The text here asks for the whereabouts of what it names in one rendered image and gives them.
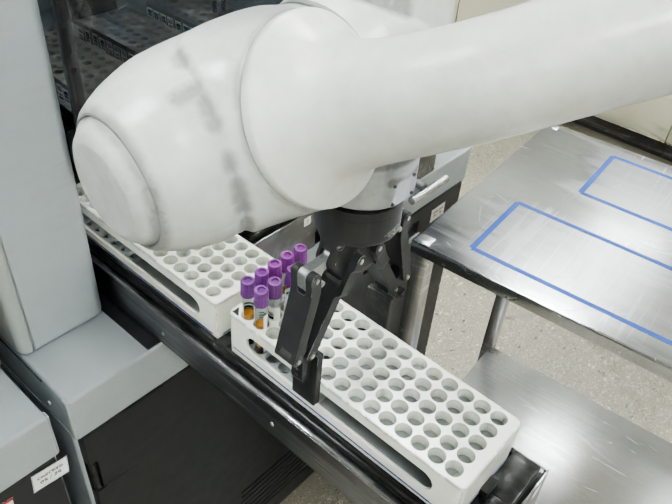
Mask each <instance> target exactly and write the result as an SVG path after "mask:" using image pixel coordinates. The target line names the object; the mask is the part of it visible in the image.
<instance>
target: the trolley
mask: <svg viewBox="0 0 672 504"><path fill-rule="evenodd" d="M410 251H411V252H412V257H411V263H410V270H411V275H410V278H409V279H408V280H407V286H406V292H405V298H404V304H403V309H402V315H401V321H400V327H399V333H398V338H399V339H400V340H402V341H403V342H405V343H406V344H408V345H409V346H411V347H412V348H414V349H415V350H416V348H417V343H418V338H419V333H420V328H421V323H422V318H423V313H424V309H425V304H426V299H427V294H428V289H429V284H430V279H431V274H432V269H433V264H434V263H435V264H437V265H439V266H441V267H443V268H445V269H447V270H449V271H451V272H453V273H455V274H457V275H459V276H461V277H463V278H465V279H466V280H468V281H470V282H472V283H474V284H476V285H478V286H480V287H482V288H484V289H486V290H488V291H490V292H492V293H494V294H496V297H495V300H494V304H493V307H492V311H491V314H490V318H489V321H488V325H487V328H486V332H485V335H484V339H483V342H482V346H481V349H480V353H479V356H478V360H477V363H476V364H475V365H474V366H473V367H472V369H471V370H470V371H469V372H468V374H467V375H466V376H465V377H464V378H463V380H462V381H463V382H464V383H466V384H467V385H469V386H470V387H472V388H473V389H475V390H476V391H478V392H479V393H481V394H482V395H484V396H485V397H487V398H488V399H490V400H491V401H493V402H494V403H496V404H497V405H499V406H500V407H502V408H503V409H505V410H506V411H508V412H509V413H511V414H512V415H514V416H515V417H516V418H518V419H519V421H520V428H519V430H518V433H517V435H516V438H515V440H514V443H513V445H512V446H513V447H514V448H516V449H517V450H519V451H520V452H522V453H523V454H525V455H526V456H527V457H529V458H530V459H532V460H533V461H535V462H536V463H538V464H539V465H541V466H542V467H544V468H545V469H546V470H548V469H549V472H548V475H547V477H546V479H545V481H544V483H543V486H542V488H541V490H540V492H539V494H538V497H537V499H536V501H535V503H534V504H672V444H671V443H670V442H668V441H666V440H664V439H662V438H660V437H658V436H657V435H655V434H653V433H651V432H649V431H647V430H646V429H644V428H642V427H640V426H638V425H636V424H634V423H633V422H631V421H629V420H627V419H625V418H623V417H621V416H620V415H618V414H616V413H614V412H612V411H610V410H609V409H607V408H605V407H603V406H601V405H599V404H597V403H596V402H594V401H592V400H590V399H588V398H586V397H584V396H583V395H581V394H579V393H577V392H575V391H573V390H572V389H570V388H568V387H566V386H564V385H562V384H560V383H559V382H557V381H555V380H553V379H551V378H549V377H547V376H546V375H544V374H542V373H540V372H538V371H536V370H535V369H533V368H531V367H529V366H527V365H525V364H523V363H522V362H520V361H518V360H516V359H514V358H512V357H510V356H509V355H507V354H505V353H503V352H501V351H499V350H498V349H496V348H495V346H496V343H497V340H498V336H499V333H500V330H501V327H502V323H503V320H504V317H505V313H506V310H507V307H508V304H509V301H510V302H512V303H514V304H516V305H518V306H520V307H522V308H524V309H526V310H528V311H530V312H532V313H534V314H536V315H538V316H540V317H542V318H544V319H546V320H548V321H550V322H552V323H554V324H556V325H558V326H560V327H562V328H564V329H566V330H568V331H570V332H572V333H574V334H576V335H578V336H580V337H582V338H584V339H586V340H588V341H590V342H592V343H594V344H596V345H598V346H600V347H602V348H604V349H606V350H608V351H610V352H612V353H614V354H616V355H618V356H620V357H622V358H624V359H626V360H628V361H630V362H632V363H634V364H636V365H638V366H640V367H642V368H644V369H646V370H648V371H650V372H652V373H654V374H656V375H658V376H660V377H662V378H664V379H666V380H668V381H670V382H672V166H669V165H666V164H664V163H661V162H658V161H656V160H653V159H650V158H647V157H645V156H642V155H639V154H636V153H634V152H631V151H628V150H625V149H623V148H620V147H617V146H615V145H612V144H609V143H606V142H604V141H601V140H598V139H595V138H593V137H590V136H587V135H585V134H582V133H579V132H576V131H574V130H571V129H568V128H565V127H563V126H560V125H555V126H551V127H547V128H544V129H540V130H539V131H537V132H536V133H535V134H534V135H533V136H532V137H531V138H529V139H528V140H527V141H526V142H525V143H524V144H522V145H521V146H520V147H519V148H518V149H517V150H516V151H514V152H513V153H512V154H511V155H510V156H509V157H508V158H506V159H505V160H504V161H503V162H502V163H501V164H499V165H498V166H497V167H496V168H495V169H494V170H493V171H491V172H490V173H489V174H488V175H487V176H486V177H484V178H483V179H482V180H481V181H480V182H479V183H478V184H476V185H475V186H474V187H473V188H472V189H471V190H469V191H468V192H467V193H466V194H465V195H464V196H463V197H461V198H460V199H459V200H458V201H457V202H456V203H455V204H453V205H452V206H451V207H450V208H449V209H448V210H446V211H445V212H444V213H443V214H442V215H441V216H440V217H438V218H437V219H436V220H435V221H434V222H433V223H431V224H430V225H429V226H428V227H427V228H426V229H425V230H423V231H422V232H421V233H420V234H419V235H418V236H416V237H415V238H414V239H413V240H412V242H411V248H410Z"/></svg>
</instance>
